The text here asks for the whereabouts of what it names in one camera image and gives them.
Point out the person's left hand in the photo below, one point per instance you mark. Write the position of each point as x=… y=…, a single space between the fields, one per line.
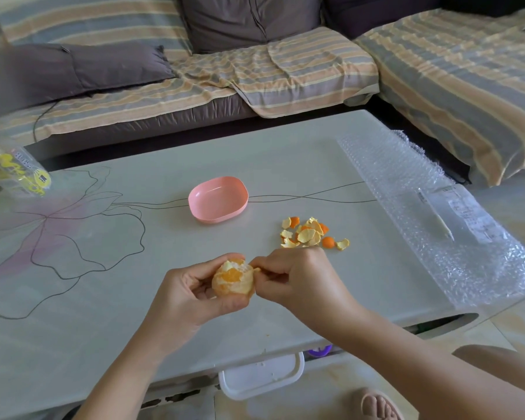
x=175 y=306

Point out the person's right hand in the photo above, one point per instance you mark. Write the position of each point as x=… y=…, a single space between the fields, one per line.
x=310 y=288

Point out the pile of orange peel pieces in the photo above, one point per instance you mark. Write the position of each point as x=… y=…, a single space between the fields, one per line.
x=308 y=236

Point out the orange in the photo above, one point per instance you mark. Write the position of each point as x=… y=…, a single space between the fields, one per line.
x=234 y=279

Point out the pink plastic dish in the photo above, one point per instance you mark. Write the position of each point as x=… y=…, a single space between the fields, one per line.
x=218 y=198

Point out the person's right forearm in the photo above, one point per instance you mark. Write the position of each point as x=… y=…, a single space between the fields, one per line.
x=420 y=371

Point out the person's left forearm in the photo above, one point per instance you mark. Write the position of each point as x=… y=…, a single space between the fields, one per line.
x=118 y=380

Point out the person's right foot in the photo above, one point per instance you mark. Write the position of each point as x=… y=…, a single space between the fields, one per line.
x=376 y=406

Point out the person's right leg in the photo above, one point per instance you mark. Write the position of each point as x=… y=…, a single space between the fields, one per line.
x=507 y=363

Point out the white plastic container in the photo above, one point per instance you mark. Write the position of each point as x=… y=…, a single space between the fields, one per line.
x=260 y=375

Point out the clear bubble wrap sheet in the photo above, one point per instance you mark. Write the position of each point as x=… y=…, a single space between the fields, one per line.
x=385 y=170

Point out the thin white stick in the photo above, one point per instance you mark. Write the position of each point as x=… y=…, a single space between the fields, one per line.
x=439 y=223

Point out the clear plastic bag paper label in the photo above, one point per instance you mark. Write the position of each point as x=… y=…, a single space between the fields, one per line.
x=468 y=214

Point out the dark brown sofa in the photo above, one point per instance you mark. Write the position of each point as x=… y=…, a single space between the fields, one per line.
x=140 y=124

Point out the clear bottle yellow label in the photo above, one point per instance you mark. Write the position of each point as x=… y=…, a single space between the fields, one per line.
x=13 y=170

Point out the striped sofa sheet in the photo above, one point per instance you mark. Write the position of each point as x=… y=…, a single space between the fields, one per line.
x=302 y=74
x=455 y=78

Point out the grey flat pillow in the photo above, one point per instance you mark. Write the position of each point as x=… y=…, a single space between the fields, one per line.
x=70 y=69

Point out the grey upright cushion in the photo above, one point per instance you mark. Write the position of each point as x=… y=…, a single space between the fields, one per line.
x=245 y=19

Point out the dark purple cushion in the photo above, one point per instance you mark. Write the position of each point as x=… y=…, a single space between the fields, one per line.
x=376 y=13

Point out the black garment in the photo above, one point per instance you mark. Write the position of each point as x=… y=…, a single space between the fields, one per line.
x=485 y=4

